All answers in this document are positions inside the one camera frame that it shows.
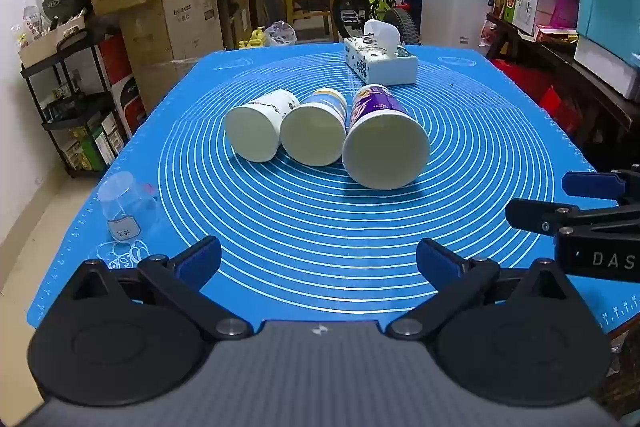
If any crumpled clear plastic bag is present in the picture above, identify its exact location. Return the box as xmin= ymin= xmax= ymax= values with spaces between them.
xmin=263 ymin=20 xmax=298 ymax=47

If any black metal shelf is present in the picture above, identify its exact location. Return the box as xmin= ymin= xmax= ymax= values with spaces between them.
xmin=20 ymin=13 xmax=137 ymax=178

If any yellow toy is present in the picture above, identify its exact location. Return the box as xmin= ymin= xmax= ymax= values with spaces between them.
xmin=238 ymin=27 xmax=271 ymax=50

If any white storage box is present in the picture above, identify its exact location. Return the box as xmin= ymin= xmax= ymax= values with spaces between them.
xmin=573 ymin=37 xmax=640 ymax=101

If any clear plastic cup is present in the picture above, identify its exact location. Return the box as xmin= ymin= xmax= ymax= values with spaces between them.
xmin=97 ymin=171 xmax=161 ymax=242

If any blue yellow print paper cup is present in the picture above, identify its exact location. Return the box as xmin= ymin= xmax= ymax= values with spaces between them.
xmin=279 ymin=87 xmax=349 ymax=167

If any teal plastic storage box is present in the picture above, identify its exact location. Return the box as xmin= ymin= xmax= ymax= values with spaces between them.
xmin=574 ymin=0 xmax=640 ymax=68

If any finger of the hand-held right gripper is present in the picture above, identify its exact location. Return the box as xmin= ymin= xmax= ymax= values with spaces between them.
xmin=561 ymin=170 xmax=640 ymax=200
xmin=504 ymin=198 xmax=583 ymax=236

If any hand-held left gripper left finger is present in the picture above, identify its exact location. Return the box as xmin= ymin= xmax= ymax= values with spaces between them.
xmin=74 ymin=235 xmax=254 ymax=342

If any blue silicone mat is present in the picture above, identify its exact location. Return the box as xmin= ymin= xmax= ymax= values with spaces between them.
xmin=26 ymin=41 xmax=640 ymax=333

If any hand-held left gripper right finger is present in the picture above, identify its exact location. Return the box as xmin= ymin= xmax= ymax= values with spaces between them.
xmin=387 ymin=237 xmax=569 ymax=341

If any red white carton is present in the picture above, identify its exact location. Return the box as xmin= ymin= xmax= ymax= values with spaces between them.
xmin=96 ymin=36 xmax=147 ymax=138

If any large purple print paper cup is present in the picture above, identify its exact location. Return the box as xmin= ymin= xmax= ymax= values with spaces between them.
xmin=342 ymin=84 xmax=432 ymax=191

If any plain brown cardboard box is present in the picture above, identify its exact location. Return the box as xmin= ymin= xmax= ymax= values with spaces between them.
xmin=132 ymin=56 xmax=202 ymax=114

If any white patterned tissue box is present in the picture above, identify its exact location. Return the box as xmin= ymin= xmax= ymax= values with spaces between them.
xmin=343 ymin=19 xmax=419 ymax=87

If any small open cardboard box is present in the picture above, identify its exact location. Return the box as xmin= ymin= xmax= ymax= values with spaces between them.
xmin=18 ymin=14 xmax=87 ymax=69

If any white green product box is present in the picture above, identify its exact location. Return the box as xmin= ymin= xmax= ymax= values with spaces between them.
xmin=502 ymin=0 xmax=557 ymax=37

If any plain white paper cup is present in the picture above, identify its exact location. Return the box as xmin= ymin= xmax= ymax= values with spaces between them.
xmin=224 ymin=89 xmax=301 ymax=164

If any dark wooden side table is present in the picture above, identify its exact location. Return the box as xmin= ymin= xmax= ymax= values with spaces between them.
xmin=486 ymin=13 xmax=640 ymax=174

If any large brown cardboard box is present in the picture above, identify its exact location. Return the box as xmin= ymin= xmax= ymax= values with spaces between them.
xmin=119 ymin=0 xmax=225 ymax=64

